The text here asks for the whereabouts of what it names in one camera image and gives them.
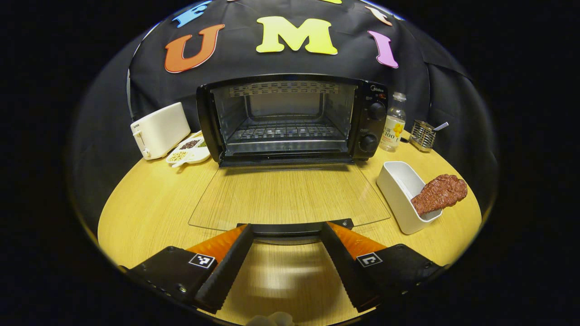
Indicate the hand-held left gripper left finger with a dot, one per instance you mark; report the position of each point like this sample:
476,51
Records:
226,271

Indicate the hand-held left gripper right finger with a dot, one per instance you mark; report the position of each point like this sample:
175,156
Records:
349,271

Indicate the brown meat piece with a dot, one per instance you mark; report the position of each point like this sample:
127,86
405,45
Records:
439,192

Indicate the black electric oven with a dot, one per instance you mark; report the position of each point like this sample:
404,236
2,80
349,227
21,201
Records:
371,127

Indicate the white rectangular container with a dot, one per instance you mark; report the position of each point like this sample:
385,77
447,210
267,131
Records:
394,190

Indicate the white divided seasoning dish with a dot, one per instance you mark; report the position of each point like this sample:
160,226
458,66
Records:
192,156

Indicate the clear glass bottle yellow label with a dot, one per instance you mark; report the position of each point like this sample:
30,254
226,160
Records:
392,136

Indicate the white toaster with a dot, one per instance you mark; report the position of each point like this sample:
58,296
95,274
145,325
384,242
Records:
158,129

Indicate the metal spoon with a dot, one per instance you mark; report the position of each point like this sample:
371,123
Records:
442,126

